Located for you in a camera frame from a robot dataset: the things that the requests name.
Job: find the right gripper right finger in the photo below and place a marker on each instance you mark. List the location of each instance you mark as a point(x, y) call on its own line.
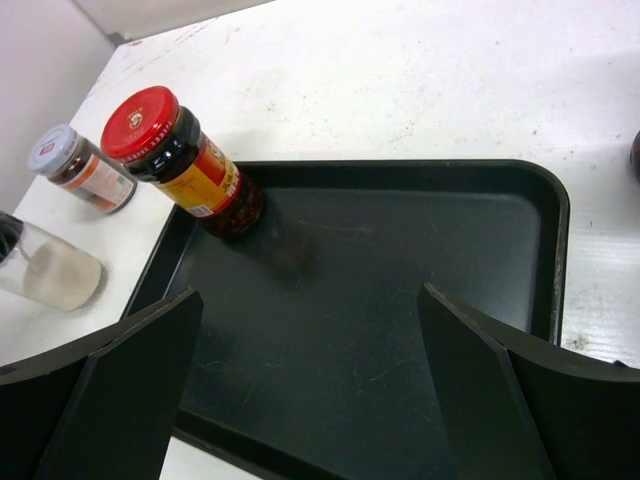
point(518, 407)

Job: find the red-lid orange-label jar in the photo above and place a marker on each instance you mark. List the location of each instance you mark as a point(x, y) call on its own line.
point(634, 158)

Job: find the black-cap white powder shaker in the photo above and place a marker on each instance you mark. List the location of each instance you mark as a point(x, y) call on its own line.
point(44, 268)

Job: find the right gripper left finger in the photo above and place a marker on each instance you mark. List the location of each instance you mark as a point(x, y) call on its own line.
point(102, 406)

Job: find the white-lid brown sauce jar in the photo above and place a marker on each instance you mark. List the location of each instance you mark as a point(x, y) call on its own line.
point(73, 163)

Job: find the black plastic tray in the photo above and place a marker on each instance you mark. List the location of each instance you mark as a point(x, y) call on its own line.
point(310, 363)

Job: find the red-lid chili sauce jar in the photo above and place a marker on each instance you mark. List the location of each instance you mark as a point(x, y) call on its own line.
point(159, 141)

